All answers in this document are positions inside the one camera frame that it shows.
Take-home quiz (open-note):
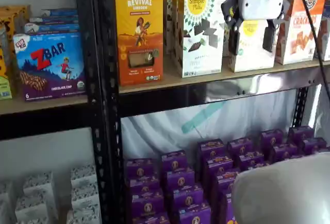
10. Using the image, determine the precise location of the white patterned carton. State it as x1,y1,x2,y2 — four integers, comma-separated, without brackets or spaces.
70,164,98,188
15,217,49,224
22,171,57,199
66,204,102,224
71,182,101,207
14,195,50,221
0,181,15,211

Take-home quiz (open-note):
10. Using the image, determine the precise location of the yellow green snack box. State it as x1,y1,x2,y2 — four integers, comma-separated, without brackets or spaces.
0,46,14,100

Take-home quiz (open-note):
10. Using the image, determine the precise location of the teal tape strip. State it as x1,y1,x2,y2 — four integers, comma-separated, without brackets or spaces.
181,101,228,135

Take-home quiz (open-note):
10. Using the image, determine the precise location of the small white yellow-label Simple Mills box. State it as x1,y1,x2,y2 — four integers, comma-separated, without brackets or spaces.
228,19,278,73
222,22,230,58

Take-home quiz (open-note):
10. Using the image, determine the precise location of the blue Zbar chocolate chip box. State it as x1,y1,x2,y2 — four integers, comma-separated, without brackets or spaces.
12,31,86,102
41,8,78,17
24,23,80,35
29,15,79,25

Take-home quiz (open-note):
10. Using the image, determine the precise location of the orange white crackers box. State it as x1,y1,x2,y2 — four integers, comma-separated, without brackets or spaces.
274,0,329,66

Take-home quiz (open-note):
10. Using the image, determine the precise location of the short wooden shelf board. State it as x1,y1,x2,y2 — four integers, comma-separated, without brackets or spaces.
0,94,89,116

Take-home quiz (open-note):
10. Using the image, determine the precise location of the long wooden shelf board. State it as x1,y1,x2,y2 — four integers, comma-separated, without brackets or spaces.
118,53,330,95

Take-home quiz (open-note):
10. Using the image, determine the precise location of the white plastic sheet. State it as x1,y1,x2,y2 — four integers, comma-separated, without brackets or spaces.
120,83,330,165

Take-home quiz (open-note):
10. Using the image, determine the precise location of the tall Simple Mills mint thins box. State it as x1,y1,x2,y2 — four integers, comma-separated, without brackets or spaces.
171,0,217,66
177,0,228,79
161,0,204,56

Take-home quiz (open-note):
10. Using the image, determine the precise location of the white brown snack box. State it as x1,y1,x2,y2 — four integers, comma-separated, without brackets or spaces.
315,15,330,62

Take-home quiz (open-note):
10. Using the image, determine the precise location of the black metal shelf rack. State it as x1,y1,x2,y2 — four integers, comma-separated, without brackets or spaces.
95,0,330,224
0,0,104,224

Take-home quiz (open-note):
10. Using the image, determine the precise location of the yellow brown-spotted snack box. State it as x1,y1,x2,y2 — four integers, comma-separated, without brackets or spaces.
0,5,32,62

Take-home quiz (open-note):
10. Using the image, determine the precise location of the orange Revival cracker box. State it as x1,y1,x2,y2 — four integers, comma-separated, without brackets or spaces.
114,0,164,87

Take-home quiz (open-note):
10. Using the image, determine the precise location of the thin black cable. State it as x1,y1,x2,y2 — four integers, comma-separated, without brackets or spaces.
293,0,330,100

